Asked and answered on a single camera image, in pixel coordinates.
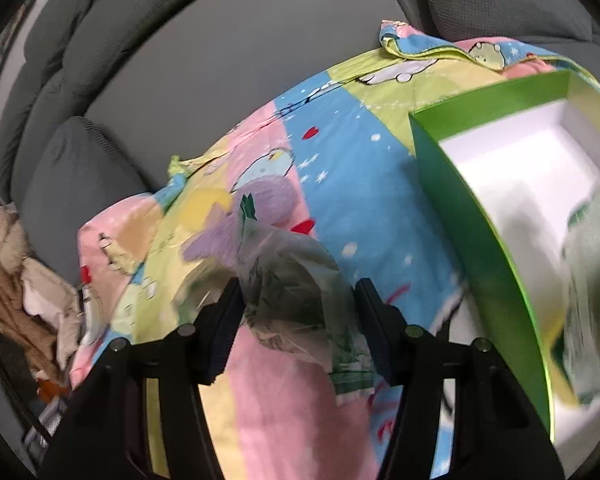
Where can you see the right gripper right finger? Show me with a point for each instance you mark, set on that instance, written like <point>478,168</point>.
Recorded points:
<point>497,433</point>

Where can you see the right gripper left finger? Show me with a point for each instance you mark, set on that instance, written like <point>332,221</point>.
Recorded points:
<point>104,433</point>

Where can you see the clear green printed bag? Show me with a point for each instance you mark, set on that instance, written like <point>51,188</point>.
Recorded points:
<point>297,300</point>

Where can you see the beige brown clothing pile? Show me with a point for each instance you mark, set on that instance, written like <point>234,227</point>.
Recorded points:
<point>39,310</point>

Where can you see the small grey cushion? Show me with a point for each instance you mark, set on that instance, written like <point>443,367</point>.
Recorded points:
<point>79,175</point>

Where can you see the green white storage box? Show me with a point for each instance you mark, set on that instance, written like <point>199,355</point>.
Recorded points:
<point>506,167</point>

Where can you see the colourful cartoon blanket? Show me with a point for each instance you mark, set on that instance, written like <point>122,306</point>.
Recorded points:
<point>341,150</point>

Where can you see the grey corner sofa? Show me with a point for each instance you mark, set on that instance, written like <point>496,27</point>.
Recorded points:
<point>171,76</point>

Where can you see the grey sofa throw pillow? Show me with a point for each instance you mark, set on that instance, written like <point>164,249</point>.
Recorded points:
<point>460,19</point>

